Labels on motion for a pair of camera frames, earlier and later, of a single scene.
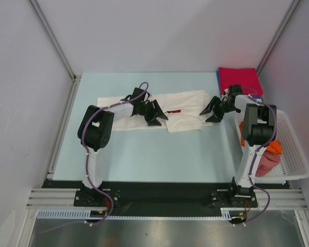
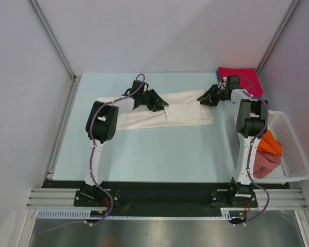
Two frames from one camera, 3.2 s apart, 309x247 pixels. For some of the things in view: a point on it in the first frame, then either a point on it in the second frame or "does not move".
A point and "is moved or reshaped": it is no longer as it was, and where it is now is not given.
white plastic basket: (293, 165) does not move
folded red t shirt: (247, 77) does not move
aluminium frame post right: (279, 31) does not move
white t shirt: (186, 111) is moved or reshaped
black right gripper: (215, 100) → (206, 100)
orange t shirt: (275, 146) does not move
